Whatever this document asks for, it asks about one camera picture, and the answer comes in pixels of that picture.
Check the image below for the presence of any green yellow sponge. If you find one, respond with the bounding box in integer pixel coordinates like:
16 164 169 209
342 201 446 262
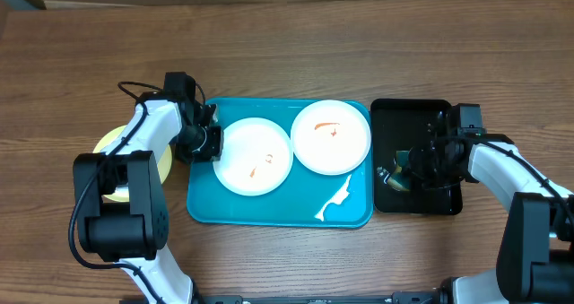
387 151 411 192

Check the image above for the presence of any teal plastic tray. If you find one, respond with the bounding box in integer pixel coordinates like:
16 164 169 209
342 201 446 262
186 96 375 230

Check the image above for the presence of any yellow-green plate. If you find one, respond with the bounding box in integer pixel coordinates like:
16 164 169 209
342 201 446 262
93 126 172 203

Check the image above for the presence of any white plate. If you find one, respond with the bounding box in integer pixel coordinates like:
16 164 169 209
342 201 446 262
291 100 371 176
213 117 293 196

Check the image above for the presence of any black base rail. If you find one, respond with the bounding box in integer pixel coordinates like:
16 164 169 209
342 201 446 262
119 290 445 304

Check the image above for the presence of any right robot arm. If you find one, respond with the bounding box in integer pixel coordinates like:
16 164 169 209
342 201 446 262
405 104 573 303

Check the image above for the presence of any black rectangular tray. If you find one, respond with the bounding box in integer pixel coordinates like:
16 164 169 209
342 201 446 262
370 99 463 215

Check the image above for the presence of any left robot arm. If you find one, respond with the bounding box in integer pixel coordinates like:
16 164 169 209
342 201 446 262
68 72 223 303

